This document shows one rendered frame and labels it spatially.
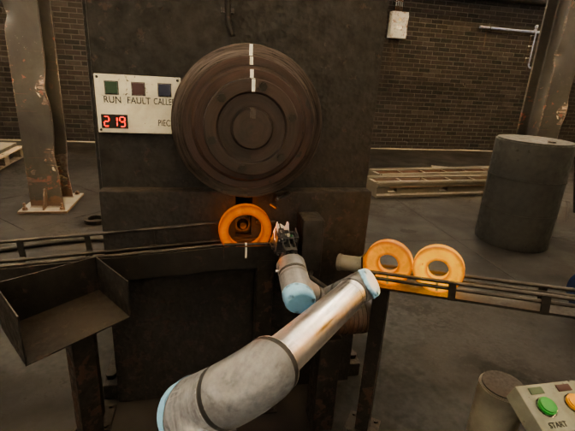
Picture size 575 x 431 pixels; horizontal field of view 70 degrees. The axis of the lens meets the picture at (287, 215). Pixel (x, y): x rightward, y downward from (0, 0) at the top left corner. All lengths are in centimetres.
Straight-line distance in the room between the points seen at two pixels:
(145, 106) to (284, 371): 98
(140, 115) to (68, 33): 625
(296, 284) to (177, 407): 51
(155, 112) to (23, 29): 271
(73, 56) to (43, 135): 368
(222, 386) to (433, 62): 804
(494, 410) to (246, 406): 74
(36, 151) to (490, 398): 375
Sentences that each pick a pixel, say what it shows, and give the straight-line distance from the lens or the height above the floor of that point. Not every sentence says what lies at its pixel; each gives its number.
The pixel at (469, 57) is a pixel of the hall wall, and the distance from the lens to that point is 888.
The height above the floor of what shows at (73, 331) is 60.
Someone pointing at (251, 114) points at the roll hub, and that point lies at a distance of 122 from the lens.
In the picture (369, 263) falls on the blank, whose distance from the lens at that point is 141.
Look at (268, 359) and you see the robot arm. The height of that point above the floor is 80.
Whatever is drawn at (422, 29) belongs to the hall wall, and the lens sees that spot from 839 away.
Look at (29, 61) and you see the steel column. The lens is 407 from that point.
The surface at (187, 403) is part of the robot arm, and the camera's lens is 82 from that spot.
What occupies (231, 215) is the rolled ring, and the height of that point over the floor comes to 81.
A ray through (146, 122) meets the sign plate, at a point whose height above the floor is 110.
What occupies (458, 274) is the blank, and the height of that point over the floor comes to 72.
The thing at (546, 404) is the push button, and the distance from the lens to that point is 116.
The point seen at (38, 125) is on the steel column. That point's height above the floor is 74.
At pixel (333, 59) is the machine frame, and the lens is 152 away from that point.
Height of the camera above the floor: 127
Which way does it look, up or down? 19 degrees down
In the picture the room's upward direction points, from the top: 3 degrees clockwise
